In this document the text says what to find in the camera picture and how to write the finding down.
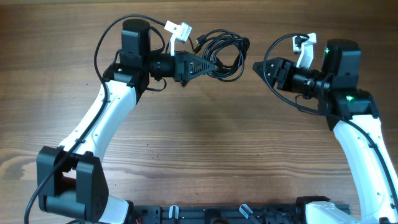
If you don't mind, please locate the right camera cable black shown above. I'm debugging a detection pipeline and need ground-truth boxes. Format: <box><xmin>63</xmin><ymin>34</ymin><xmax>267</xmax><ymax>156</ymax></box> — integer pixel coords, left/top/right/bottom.
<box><xmin>262</xmin><ymin>33</ymin><xmax>398</xmax><ymax>212</ymax></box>

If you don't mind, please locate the left camera cable black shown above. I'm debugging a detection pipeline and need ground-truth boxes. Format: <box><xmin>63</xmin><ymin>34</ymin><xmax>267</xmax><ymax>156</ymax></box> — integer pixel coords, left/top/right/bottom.
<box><xmin>24</xmin><ymin>14</ymin><xmax>167</xmax><ymax>224</ymax></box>

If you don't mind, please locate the camera cable black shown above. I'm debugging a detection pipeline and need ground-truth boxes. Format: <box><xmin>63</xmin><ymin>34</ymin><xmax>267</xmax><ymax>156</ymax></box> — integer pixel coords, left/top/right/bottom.
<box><xmin>24</xmin><ymin>14</ymin><xmax>167</xmax><ymax>224</ymax></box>
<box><xmin>262</xmin><ymin>33</ymin><xmax>398</xmax><ymax>212</ymax></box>

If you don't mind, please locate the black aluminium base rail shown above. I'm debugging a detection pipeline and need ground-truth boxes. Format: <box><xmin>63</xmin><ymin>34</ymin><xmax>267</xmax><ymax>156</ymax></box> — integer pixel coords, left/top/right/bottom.
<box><xmin>127</xmin><ymin>203</ymin><xmax>306</xmax><ymax>224</ymax></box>

